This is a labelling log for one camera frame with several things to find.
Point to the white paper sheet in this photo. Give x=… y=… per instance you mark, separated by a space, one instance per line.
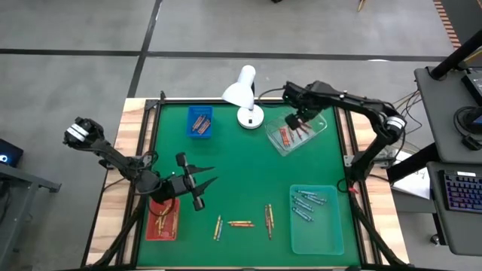
x=414 y=186

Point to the grey keyboard desk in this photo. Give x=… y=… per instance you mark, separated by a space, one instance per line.
x=463 y=233

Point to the blue plastic basket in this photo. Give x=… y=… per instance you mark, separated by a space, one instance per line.
x=199 y=109

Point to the red plastic basket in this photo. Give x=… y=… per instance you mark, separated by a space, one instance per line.
x=152 y=229

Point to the grey monitor desk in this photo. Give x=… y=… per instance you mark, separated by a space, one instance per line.
x=440 y=120

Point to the teal plastic bin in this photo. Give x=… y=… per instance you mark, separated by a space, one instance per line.
x=324 y=233

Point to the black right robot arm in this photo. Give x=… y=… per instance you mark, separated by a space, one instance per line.
x=361 y=105

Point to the desk caster wheel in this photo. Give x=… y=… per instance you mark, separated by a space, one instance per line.
x=435 y=239

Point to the backlit black keyboard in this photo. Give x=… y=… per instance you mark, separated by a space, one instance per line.
x=465 y=192

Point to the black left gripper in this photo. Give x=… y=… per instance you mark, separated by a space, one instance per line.
x=177 y=186

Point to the clear plastic container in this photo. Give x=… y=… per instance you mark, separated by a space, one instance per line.
x=316 y=130

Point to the black monitor pole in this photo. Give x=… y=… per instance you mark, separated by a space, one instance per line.
x=455 y=56

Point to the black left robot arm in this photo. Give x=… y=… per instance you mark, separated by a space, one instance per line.
x=113 y=158

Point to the wooden stick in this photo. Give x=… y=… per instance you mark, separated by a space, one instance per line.
x=362 y=4

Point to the grey side cart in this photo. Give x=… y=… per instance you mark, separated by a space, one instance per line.
x=15 y=211

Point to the black computer with blue light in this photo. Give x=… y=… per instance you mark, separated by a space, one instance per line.
x=11 y=150

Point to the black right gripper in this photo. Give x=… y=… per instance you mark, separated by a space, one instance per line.
x=301 y=101

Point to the black headphones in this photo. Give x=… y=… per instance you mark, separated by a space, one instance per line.
x=470 y=143

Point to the black table frame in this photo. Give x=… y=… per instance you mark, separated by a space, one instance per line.
x=150 y=104

